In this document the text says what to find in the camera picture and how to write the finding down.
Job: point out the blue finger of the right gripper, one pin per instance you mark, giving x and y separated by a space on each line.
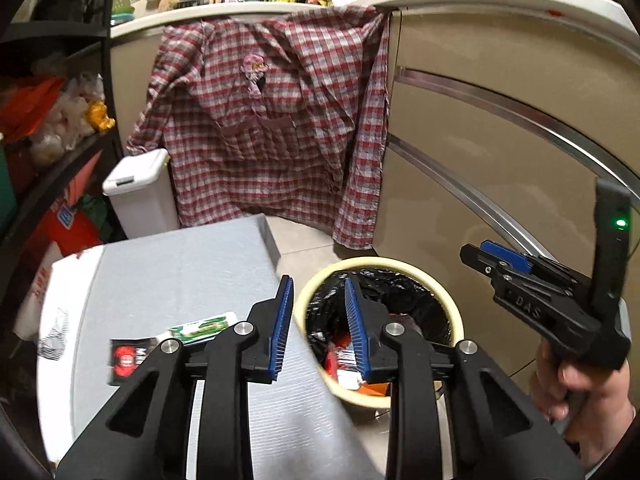
518 261
479 260

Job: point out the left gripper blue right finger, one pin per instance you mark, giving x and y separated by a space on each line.
357 314

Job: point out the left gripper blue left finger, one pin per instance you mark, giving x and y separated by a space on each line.
281 326

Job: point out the red medicine box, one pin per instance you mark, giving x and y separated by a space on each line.
341 364

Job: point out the green white wrapper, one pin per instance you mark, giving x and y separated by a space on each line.
202 330

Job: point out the black red crab packet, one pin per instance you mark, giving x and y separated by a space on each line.
125 357

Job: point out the orange snack bag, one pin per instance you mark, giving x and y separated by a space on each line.
374 389

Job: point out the yellow trash bin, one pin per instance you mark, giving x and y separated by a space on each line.
353 398

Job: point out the person's right hand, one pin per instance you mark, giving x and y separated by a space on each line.
597 402

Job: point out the black bin liner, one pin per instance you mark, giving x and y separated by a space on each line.
325 318

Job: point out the red plaid shirt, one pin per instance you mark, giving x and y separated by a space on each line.
285 116

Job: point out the white lidded bin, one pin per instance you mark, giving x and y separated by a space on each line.
139 189

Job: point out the white patterned board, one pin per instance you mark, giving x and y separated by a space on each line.
50 316

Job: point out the red bag under shelf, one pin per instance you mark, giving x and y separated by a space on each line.
65 224

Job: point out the black shelving rack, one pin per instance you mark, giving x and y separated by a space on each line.
61 38

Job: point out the yellow toy figure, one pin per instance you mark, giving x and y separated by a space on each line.
97 117

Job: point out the white plastic bags on shelf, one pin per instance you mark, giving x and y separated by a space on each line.
65 126

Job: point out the orange bag on shelf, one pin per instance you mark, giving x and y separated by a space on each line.
25 103

